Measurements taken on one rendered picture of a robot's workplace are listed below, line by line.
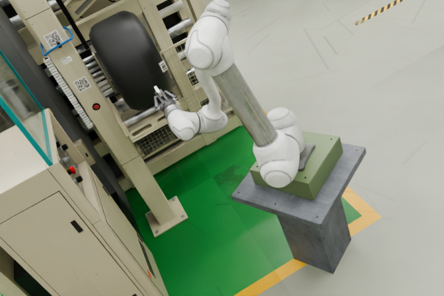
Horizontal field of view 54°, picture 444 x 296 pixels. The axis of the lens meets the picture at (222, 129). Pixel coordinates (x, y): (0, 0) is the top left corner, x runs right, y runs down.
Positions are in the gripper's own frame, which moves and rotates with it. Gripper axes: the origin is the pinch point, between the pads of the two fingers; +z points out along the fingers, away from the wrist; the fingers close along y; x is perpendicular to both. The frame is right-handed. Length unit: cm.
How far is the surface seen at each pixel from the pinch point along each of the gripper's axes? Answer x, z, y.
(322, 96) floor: 119, 50, -126
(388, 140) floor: 108, -28, -126
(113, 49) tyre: -21.5, 21.6, 9.6
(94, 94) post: 2.3, 30.5, 30.7
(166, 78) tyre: 4.0, 13.0, -8.4
